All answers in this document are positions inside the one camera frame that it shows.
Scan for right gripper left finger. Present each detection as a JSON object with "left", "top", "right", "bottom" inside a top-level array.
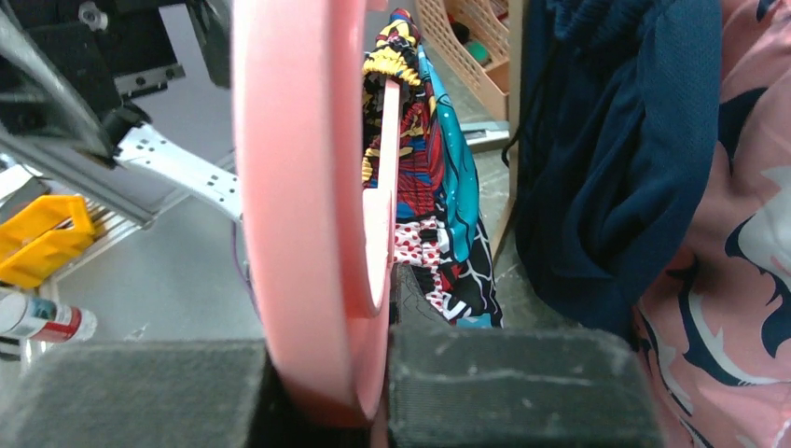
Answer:
[{"left": 1, "top": 340, "right": 346, "bottom": 447}]

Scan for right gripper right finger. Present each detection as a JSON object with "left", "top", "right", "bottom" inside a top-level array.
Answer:
[{"left": 386, "top": 266, "right": 664, "bottom": 447}]

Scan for navy blue shorts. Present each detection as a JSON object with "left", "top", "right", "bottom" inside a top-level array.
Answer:
[{"left": 514, "top": 1, "right": 722, "bottom": 339}]

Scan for wooden clothes rack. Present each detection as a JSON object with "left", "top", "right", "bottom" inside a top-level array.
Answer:
[{"left": 488, "top": 0, "right": 526, "bottom": 264}]

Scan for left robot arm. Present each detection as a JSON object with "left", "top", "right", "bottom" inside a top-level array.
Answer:
[{"left": 1, "top": 1, "right": 243, "bottom": 225}]

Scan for pink patterned shorts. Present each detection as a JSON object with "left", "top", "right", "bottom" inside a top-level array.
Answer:
[{"left": 634, "top": 1, "right": 790, "bottom": 447}]

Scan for yellow plastic bin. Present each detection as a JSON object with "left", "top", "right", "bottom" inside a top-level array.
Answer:
[{"left": 1, "top": 195, "right": 96, "bottom": 288}]

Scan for clear plastic water bottle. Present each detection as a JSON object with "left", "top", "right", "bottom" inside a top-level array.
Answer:
[{"left": 1, "top": 292, "right": 97, "bottom": 343}]

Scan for aluminium frame rails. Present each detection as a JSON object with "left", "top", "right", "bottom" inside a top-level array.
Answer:
[{"left": 0, "top": 154, "right": 236, "bottom": 292}]

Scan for comic print shorts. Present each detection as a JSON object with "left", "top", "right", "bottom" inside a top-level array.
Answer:
[{"left": 362, "top": 8, "right": 504, "bottom": 328}]

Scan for peach plastic file organizer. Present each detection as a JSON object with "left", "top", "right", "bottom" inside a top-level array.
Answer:
[{"left": 415, "top": 0, "right": 509, "bottom": 120}]

